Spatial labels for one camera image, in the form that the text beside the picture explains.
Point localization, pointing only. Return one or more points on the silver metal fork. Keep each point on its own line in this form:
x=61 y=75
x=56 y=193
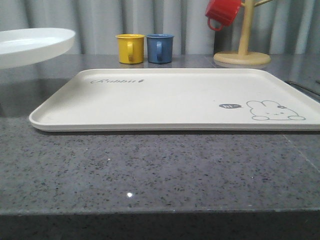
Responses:
x=306 y=90

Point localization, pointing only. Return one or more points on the white round plate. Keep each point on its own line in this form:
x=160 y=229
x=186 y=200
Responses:
x=21 y=47

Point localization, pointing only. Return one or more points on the beige rabbit print tray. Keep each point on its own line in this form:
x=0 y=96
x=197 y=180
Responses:
x=177 y=99

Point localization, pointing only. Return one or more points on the blue enamel mug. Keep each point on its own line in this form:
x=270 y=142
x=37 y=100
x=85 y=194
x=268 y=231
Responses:
x=159 y=48

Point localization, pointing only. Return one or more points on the yellow enamel mug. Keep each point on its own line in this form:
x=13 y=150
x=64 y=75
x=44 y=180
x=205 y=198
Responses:
x=130 y=48

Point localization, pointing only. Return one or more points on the wooden mug tree stand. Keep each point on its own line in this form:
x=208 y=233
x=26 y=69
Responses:
x=243 y=56

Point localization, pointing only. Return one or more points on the red enamel mug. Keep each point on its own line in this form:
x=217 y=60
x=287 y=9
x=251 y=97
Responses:
x=222 y=11

